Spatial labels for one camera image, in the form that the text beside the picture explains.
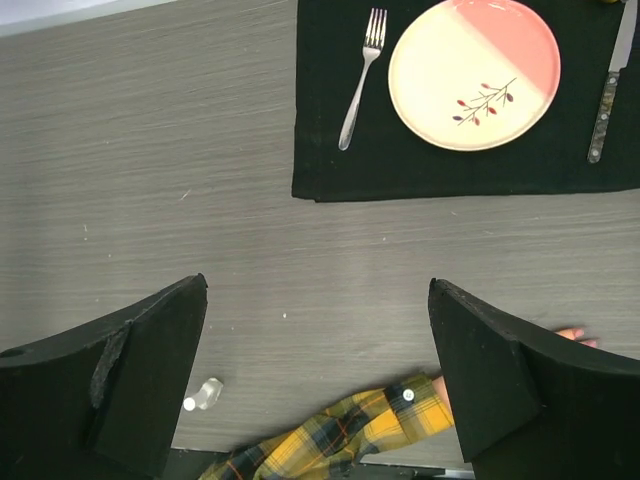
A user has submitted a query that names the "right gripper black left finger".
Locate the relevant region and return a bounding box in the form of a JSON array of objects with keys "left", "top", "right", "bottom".
[{"left": 1, "top": 274, "right": 207, "bottom": 479}]

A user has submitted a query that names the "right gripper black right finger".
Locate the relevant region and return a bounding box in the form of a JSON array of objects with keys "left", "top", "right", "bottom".
[{"left": 428, "top": 279, "right": 639, "bottom": 479}]

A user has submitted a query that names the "clear nail polish bottle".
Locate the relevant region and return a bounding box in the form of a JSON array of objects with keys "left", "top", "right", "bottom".
[{"left": 183, "top": 378, "right": 224, "bottom": 412}]

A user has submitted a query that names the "mannequin hand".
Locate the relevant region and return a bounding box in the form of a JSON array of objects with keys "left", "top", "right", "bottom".
[{"left": 430, "top": 327, "right": 600, "bottom": 416}]

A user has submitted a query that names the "yellow plaid shirt sleeve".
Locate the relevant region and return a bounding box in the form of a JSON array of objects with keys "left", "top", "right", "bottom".
[{"left": 200, "top": 373, "right": 454, "bottom": 479}]

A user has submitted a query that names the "black cloth placemat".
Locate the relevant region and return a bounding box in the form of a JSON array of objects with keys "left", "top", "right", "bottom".
[{"left": 291, "top": 1, "right": 639, "bottom": 202}]

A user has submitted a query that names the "pink and cream plate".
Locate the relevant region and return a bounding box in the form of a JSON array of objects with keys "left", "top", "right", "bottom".
[{"left": 388, "top": 1, "right": 561, "bottom": 152}]

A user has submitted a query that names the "silver fork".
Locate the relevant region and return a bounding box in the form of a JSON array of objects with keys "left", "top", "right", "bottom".
[{"left": 338, "top": 8, "right": 388, "bottom": 151}]

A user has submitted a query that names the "knife with mottled handle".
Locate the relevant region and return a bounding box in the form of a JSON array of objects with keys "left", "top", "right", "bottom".
[{"left": 587, "top": 0, "right": 638, "bottom": 164}]

